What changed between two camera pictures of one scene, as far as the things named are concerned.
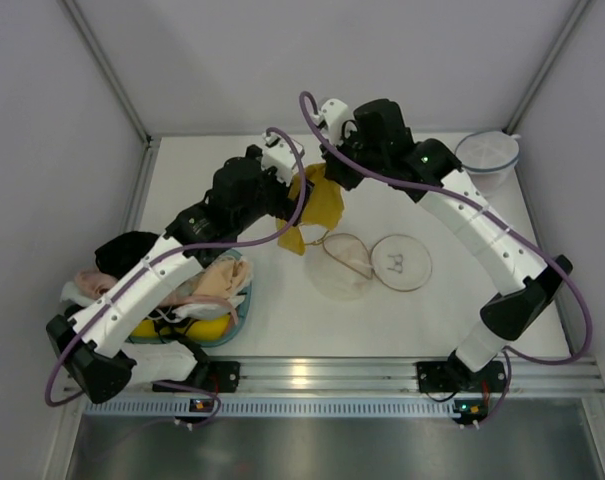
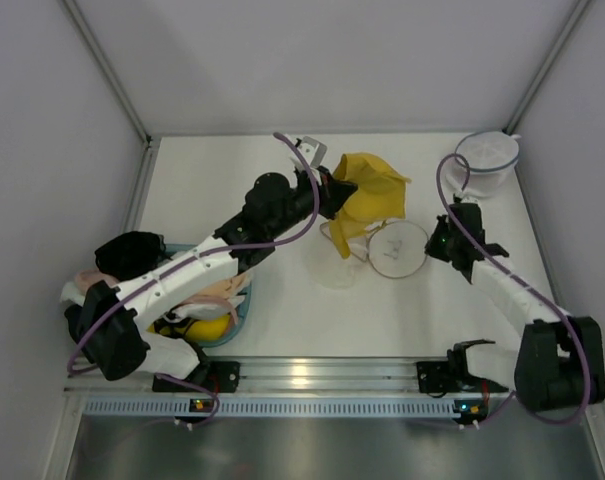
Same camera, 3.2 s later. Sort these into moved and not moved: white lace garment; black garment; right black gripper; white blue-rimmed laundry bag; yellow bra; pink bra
Moved: yellow bra; right black gripper
Not moved: white lace garment; pink bra; white blue-rimmed laundry bag; black garment
